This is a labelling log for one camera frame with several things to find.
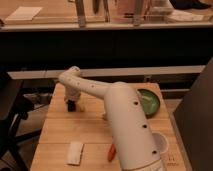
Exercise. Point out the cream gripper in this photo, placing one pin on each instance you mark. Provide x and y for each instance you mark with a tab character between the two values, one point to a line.
71	95

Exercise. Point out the black eraser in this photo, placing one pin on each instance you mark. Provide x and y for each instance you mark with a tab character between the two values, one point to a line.
71	106

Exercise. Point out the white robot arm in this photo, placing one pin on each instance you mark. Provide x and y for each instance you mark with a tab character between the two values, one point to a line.
135	145

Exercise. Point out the white sponge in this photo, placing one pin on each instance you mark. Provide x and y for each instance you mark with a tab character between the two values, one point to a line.
74	153

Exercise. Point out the white bottle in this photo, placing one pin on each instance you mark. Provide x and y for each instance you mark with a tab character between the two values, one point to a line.
104	116

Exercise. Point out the black office chair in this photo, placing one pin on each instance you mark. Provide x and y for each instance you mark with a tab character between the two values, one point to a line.
14	107

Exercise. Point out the orange carrot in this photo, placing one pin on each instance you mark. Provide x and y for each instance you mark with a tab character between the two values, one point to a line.
111	153

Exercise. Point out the green bowl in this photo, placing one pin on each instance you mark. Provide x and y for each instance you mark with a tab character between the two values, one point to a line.
150	102

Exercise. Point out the white paper sheet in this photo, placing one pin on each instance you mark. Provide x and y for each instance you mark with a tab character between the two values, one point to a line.
24	13

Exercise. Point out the white cup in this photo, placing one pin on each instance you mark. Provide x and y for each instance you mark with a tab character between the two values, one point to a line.
161	142

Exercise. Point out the long white rail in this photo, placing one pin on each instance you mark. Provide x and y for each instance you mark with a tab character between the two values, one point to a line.
44	74

